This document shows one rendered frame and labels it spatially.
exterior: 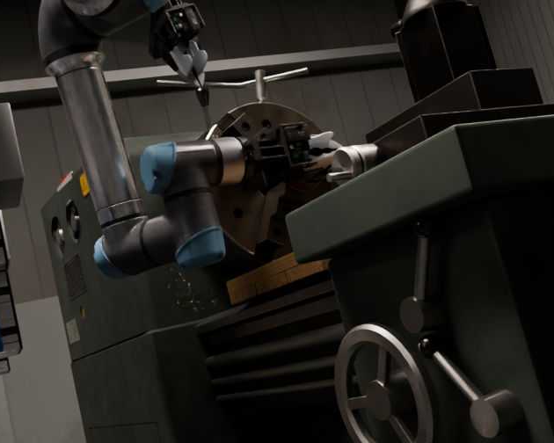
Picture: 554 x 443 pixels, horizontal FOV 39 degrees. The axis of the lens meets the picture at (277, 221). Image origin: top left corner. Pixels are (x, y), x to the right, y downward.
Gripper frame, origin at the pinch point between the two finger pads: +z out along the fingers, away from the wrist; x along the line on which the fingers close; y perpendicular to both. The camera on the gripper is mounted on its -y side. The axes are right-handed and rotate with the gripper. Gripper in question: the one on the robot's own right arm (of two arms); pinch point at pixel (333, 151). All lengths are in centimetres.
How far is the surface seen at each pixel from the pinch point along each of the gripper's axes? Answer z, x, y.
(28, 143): 22, 106, -307
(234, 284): -21.4, -18.7, -6.7
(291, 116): 3.0, 12.0, -15.1
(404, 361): -32, -34, 48
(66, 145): 41, 102, -304
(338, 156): -30, -12, 43
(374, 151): -27, -13, 45
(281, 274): -21.1, -20.1, 9.2
